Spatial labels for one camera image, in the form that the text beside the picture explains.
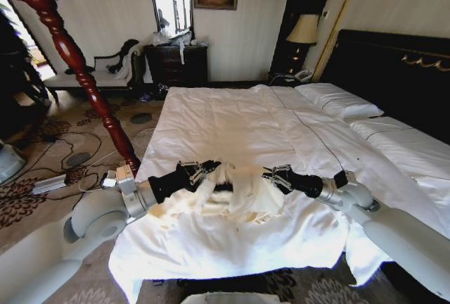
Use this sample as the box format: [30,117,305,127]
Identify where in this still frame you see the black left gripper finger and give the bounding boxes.
[180,159,221,175]
[191,171,214,192]

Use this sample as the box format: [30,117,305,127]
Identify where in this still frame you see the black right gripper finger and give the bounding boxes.
[262,175,291,194]
[262,164,292,179]

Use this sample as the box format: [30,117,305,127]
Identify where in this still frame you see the cream garment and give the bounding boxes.
[146,158,286,228]

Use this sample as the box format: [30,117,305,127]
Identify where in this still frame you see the white bed duvet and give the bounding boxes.
[108,84,450,303]

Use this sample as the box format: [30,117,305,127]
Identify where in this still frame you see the white striped bed cover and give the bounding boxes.
[349,116,450,241]

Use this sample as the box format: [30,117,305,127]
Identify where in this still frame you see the black and white draped clothes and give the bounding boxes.
[106,39,142,86]

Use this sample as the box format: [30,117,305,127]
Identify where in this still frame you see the dark shoes pile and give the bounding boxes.
[139,83,169,103]

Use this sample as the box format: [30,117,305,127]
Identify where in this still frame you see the white pillow with dark stripe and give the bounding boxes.
[294,82,385,121]

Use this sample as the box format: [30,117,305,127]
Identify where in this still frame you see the dark wooden nightstand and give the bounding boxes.
[268,70,314,87]

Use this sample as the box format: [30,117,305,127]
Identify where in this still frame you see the white desk telephone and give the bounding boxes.
[292,68,314,82]

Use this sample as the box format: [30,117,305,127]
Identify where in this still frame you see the dark wooden dresser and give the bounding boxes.
[143,44,210,87]

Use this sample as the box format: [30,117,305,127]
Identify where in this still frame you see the white hanging cloth strip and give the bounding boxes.
[176,38,188,65]

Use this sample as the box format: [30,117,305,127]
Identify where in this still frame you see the silver power box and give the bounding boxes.
[32,173,68,196]

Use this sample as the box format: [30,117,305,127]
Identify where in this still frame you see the white robot front shell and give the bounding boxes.
[180,293,274,304]

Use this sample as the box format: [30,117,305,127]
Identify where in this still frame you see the white upholstered chaise bench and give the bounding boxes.
[43,41,146,103]

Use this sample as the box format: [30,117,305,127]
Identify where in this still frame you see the clear plastic bags pile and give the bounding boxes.
[146,30,211,47]

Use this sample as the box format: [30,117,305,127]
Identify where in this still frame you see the table lamp with cream shade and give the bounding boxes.
[285,13,319,73]

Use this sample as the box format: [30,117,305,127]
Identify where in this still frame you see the black headboard with gold ornament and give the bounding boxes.
[321,29,450,147]

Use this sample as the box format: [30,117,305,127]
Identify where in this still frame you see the white round appliance base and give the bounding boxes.
[0,139,30,186]

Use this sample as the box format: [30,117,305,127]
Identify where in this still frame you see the red wooden coat stand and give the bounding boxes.
[0,0,142,179]

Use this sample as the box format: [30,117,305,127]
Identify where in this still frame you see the dark wooden cabinet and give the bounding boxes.
[0,11,51,140]

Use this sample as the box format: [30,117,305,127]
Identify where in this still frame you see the black floor cable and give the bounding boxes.
[20,130,122,192]

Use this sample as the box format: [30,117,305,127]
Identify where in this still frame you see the dark framed wall mirror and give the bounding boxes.
[145,0,195,40]

